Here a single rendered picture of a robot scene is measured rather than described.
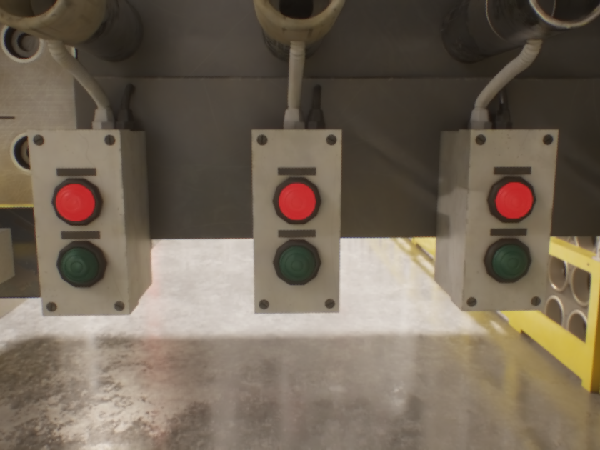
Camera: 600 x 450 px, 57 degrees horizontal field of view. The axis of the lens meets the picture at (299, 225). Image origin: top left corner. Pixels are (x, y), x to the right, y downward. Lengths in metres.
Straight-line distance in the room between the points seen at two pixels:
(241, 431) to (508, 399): 0.77
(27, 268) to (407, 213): 0.41
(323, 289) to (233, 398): 1.26
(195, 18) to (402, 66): 0.20
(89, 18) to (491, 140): 0.31
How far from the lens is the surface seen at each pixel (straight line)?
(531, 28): 0.43
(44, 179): 0.48
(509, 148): 0.48
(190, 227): 0.54
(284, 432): 1.53
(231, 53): 0.56
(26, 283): 0.68
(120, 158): 0.46
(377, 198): 0.54
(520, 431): 1.63
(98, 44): 0.50
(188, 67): 0.57
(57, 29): 0.42
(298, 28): 0.37
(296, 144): 0.44
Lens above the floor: 0.77
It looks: 10 degrees down
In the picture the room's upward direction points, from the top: straight up
